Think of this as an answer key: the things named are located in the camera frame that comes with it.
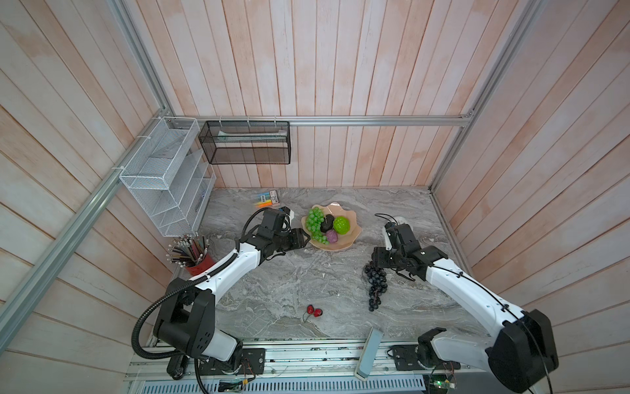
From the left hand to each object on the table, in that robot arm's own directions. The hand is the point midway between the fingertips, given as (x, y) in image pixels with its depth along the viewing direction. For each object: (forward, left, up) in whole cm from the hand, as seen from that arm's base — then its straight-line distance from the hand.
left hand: (305, 243), depth 85 cm
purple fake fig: (+9, -11, -9) cm, 17 cm away
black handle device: (-35, +38, -12) cm, 53 cm away
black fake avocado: (+15, -9, -9) cm, 19 cm away
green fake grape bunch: (+16, -4, -5) cm, 17 cm away
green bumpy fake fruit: (+13, -14, -7) cm, 20 cm away
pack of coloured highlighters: (+32, +19, -12) cm, 39 cm away
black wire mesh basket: (+44, +26, +11) cm, 52 cm away
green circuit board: (-40, +22, -16) cm, 48 cm away
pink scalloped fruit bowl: (+8, -15, -11) cm, 21 cm away
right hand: (-3, -26, -3) cm, 26 cm away
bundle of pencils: (-4, +40, +1) cm, 40 cm away
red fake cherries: (-20, -2, -12) cm, 23 cm away
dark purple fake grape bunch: (-10, -25, -9) cm, 29 cm away
